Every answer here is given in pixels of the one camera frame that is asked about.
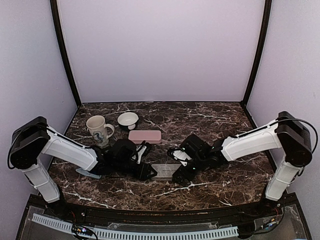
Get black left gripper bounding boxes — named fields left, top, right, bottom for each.
left=114, top=159, right=158, bottom=182

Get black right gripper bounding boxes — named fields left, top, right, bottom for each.
left=172, top=155, right=208, bottom=187

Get grey case teal lining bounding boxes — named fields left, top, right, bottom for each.
left=151, top=163, right=181, bottom=181

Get pink glasses case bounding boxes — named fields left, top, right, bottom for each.
left=128, top=130, right=162, bottom=144

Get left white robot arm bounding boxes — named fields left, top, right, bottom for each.
left=7, top=116, right=158, bottom=218

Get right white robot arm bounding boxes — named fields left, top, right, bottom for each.
left=167, top=111, right=317, bottom=217

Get white bowl dark exterior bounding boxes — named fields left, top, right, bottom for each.
left=117, top=112, right=139, bottom=131

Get beige ceramic mug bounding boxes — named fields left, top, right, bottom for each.
left=86, top=115, right=115, bottom=147

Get small circuit board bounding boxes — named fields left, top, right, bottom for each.
left=71, top=224, right=93, bottom=236

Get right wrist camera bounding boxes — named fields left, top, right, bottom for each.
left=167, top=148, right=192, bottom=167

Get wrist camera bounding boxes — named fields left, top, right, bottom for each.
left=167, top=148, right=192, bottom=167
left=131, top=140, right=152, bottom=164

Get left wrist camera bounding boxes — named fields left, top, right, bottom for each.
left=131, top=140, right=152, bottom=164

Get black front table rail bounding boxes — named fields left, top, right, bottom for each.
left=53, top=203, right=267, bottom=225

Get white slotted cable duct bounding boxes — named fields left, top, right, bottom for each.
left=32, top=212, right=240, bottom=240

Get black frame left post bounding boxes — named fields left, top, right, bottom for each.
left=49, top=0, right=82, bottom=107

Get black frame post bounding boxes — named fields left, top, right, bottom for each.
left=49, top=0, right=82, bottom=107
left=241, top=0, right=273, bottom=107

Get black frame right post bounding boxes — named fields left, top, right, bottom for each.
left=241, top=0, right=273, bottom=107

